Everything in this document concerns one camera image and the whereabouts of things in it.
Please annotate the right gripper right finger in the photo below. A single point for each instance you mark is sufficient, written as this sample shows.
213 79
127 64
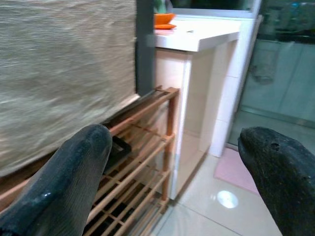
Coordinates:
288 184

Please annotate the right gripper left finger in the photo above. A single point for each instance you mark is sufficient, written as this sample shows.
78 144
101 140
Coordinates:
61 186

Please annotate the small grey fridge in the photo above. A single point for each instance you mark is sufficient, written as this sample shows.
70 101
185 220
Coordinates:
145 61

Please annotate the pink floor mat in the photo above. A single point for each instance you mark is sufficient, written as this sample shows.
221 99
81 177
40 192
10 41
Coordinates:
233 172

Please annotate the black flat rectangular item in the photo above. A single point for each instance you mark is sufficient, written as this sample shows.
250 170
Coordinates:
121 150

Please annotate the glass sliding door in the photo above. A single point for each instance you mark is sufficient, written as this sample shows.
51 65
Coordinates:
275 81

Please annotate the white counter block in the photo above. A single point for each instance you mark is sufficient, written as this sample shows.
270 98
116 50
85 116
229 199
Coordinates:
197 98

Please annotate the beige woven cloth cover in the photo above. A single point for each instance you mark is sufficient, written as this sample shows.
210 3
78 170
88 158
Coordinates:
61 61

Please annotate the wooden slatted rack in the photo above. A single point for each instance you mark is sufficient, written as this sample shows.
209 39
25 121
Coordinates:
169 110

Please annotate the white framed window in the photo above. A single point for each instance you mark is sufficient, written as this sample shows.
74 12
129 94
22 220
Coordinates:
211 12

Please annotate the orange bowl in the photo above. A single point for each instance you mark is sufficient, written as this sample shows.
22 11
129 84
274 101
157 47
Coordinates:
163 19

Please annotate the green cup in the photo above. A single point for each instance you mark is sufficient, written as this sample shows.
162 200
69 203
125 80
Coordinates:
158 6

